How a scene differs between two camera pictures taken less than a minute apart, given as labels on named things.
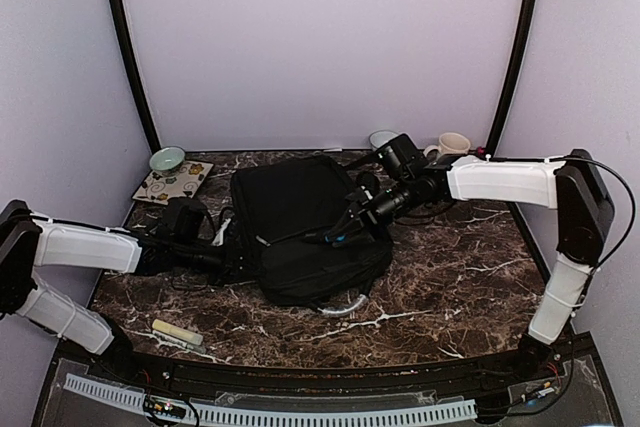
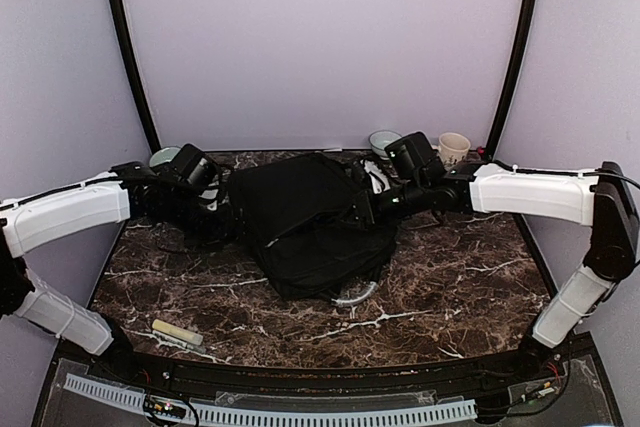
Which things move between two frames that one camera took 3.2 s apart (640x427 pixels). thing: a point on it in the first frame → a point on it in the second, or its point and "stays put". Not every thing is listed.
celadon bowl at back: (379, 137) stays put
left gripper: (234, 256) → (224, 233)
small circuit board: (164, 407) stays put
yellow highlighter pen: (177, 332) stays put
